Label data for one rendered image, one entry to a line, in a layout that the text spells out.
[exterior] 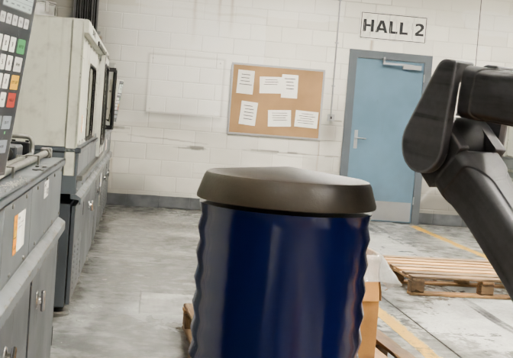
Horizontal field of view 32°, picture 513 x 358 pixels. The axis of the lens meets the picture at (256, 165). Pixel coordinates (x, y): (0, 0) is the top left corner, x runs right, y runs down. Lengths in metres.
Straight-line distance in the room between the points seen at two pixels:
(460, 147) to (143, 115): 10.31
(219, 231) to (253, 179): 0.01
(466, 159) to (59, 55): 4.21
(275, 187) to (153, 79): 11.01
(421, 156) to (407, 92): 10.72
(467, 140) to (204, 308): 0.78
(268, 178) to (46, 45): 4.86
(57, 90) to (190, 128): 6.29
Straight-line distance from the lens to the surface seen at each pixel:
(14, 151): 3.53
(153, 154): 11.19
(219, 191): 0.18
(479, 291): 6.92
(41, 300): 3.25
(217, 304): 0.18
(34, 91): 5.03
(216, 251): 0.18
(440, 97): 0.94
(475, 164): 0.93
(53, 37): 5.03
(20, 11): 1.42
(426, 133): 0.95
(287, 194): 0.18
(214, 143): 11.22
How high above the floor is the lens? 1.21
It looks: 3 degrees down
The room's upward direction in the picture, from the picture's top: 4 degrees clockwise
